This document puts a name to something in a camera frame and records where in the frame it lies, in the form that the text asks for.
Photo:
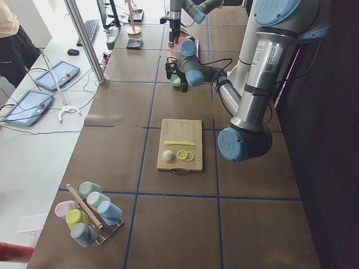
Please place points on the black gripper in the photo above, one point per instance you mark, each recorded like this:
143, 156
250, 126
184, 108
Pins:
174, 24

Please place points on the stainless steel ice scoop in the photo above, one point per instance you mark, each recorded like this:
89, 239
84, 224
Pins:
184, 30

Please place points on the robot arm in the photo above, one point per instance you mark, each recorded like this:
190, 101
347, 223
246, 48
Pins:
197, 12
273, 26

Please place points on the pink bowl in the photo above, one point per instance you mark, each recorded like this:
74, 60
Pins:
175, 47

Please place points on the green bowl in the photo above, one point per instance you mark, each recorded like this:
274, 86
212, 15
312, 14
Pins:
175, 80

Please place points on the white square tray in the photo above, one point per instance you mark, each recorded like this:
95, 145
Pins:
197, 47

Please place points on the dark square dish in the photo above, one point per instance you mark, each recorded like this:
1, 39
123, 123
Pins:
134, 44

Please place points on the wooden cutting board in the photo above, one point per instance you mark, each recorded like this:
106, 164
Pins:
181, 130

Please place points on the black monitor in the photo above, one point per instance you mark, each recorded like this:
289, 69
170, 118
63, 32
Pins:
108, 14

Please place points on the yellow plastic knife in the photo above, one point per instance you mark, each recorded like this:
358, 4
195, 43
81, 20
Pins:
185, 143

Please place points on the black keyboard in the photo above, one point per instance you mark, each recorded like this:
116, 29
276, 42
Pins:
91, 27

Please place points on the white steamed bun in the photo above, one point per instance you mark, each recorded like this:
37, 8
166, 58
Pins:
169, 156

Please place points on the black computer mouse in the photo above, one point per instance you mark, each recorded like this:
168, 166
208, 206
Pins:
73, 52

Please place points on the teach pendant far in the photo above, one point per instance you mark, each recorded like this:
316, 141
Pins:
64, 73

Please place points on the teach pendant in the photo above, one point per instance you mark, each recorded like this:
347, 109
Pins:
28, 110
64, 73

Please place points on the white grabber stick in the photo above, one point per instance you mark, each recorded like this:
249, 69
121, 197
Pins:
66, 108

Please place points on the green cup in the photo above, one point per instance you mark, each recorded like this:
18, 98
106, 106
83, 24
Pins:
88, 187

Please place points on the teach pendant near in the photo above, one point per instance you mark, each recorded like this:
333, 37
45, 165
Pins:
28, 110

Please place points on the person in dark trousers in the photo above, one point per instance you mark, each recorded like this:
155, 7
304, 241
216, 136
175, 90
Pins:
18, 53

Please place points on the white cup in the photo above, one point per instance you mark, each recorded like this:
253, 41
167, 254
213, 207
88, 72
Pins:
94, 199

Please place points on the blue cup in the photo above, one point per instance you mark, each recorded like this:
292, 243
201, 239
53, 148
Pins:
109, 212

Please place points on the yellow cup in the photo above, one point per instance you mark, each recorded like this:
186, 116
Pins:
76, 216

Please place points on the pink cup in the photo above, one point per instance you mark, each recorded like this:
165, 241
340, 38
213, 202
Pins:
63, 208

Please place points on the grey cup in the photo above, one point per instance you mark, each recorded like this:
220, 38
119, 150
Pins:
84, 234

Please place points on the red object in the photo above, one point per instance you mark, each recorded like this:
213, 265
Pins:
15, 253

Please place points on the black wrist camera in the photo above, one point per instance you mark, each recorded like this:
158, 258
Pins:
170, 67
164, 19

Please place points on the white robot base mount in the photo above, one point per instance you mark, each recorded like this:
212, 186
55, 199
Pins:
231, 75

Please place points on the aluminium frame post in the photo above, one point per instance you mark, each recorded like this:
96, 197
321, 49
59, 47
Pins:
85, 40

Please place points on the wooden rack handle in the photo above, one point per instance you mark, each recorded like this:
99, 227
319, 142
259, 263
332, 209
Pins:
81, 201

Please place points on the wire cup rack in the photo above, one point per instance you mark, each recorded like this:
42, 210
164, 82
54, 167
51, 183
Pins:
104, 233

